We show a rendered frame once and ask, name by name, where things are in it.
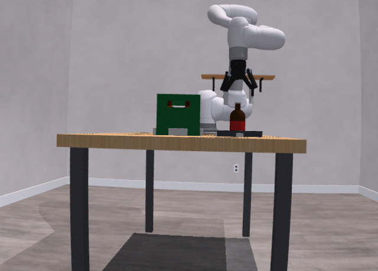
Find green bottle crate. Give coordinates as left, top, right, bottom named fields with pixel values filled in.
left=156, top=94, right=200, bottom=136

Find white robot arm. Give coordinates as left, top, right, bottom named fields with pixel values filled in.
left=197, top=5, right=285, bottom=132

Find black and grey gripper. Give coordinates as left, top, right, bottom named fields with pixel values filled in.
left=220, top=60, right=258, bottom=105

